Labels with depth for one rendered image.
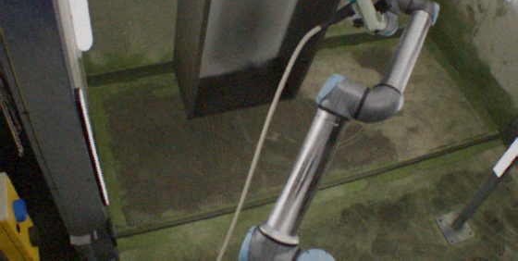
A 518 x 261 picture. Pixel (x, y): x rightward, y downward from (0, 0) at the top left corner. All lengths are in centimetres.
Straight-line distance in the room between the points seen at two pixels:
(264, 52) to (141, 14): 87
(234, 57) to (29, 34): 164
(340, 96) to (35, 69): 93
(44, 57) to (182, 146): 168
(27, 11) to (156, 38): 201
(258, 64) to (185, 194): 84
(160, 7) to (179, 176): 110
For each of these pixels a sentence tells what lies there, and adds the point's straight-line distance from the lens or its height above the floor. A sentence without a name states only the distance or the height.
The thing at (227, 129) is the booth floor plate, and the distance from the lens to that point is 303.
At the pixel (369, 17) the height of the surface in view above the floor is 144.
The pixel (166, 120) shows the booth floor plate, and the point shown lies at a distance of 307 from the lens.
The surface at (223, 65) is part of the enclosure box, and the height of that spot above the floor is 52.
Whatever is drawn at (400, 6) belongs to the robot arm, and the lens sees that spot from 199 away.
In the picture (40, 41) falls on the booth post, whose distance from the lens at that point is 136.
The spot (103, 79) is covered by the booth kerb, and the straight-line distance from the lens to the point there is 326.
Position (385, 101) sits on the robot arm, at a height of 131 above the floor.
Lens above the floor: 239
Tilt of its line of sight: 48 degrees down
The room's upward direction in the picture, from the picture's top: 10 degrees clockwise
